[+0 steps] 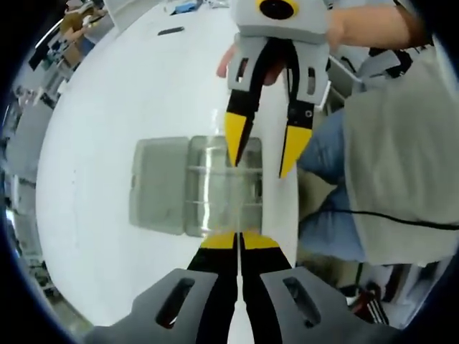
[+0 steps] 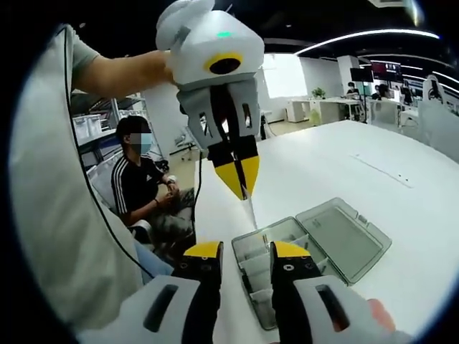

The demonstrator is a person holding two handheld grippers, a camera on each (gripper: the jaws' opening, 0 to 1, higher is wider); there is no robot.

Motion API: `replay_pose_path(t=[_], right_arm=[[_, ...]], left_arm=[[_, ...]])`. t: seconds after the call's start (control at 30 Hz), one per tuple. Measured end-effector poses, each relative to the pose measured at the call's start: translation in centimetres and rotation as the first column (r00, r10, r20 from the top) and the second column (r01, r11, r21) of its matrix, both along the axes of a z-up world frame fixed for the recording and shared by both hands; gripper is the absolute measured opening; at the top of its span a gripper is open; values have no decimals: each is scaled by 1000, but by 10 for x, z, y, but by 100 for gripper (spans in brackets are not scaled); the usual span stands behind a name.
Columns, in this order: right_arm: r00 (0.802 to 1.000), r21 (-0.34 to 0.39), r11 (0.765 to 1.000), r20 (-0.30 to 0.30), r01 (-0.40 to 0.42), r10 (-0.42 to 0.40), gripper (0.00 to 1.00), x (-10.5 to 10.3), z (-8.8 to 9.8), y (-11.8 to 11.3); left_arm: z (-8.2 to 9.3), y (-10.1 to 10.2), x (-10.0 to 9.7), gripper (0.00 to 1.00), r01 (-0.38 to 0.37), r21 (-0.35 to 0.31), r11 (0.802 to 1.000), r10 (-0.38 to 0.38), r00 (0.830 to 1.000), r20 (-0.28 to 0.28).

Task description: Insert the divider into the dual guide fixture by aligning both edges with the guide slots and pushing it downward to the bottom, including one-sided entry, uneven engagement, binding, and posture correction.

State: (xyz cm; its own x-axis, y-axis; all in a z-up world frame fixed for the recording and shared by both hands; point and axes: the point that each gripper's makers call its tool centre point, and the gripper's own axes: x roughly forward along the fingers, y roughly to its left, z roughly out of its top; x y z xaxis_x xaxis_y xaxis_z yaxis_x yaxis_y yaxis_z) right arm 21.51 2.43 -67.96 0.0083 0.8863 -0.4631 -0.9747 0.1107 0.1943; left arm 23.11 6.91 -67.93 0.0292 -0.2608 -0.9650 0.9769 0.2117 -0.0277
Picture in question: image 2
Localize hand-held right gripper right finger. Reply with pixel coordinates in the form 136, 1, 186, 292
268, 239, 376, 344

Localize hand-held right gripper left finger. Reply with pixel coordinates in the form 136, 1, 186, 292
118, 240, 225, 344

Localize clear plastic divider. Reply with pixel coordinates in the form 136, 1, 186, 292
242, 186, 259, 230
239, 250, 273, 275
250, 286, 276, 305

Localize transparent grey box guide fixture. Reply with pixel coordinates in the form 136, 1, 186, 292
231, 196, 393, 331

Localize person's right hand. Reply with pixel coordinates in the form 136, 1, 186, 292
365, 298, 397, 334

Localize person's blue jeans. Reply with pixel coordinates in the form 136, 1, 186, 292
134, 239, 176, 284

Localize metal shelf rack with bins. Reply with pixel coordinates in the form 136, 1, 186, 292
71, 92, 151, 169

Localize person's grey shirt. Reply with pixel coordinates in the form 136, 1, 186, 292
10, 24, 144, 330

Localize white frosted partition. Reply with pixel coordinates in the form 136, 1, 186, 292
417, 100, 459, 151

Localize white gaming chair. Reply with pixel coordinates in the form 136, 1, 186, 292
422, 75, 448, 105

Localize wall screen red picture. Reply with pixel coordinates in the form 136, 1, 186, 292
371, 60, 402, 82

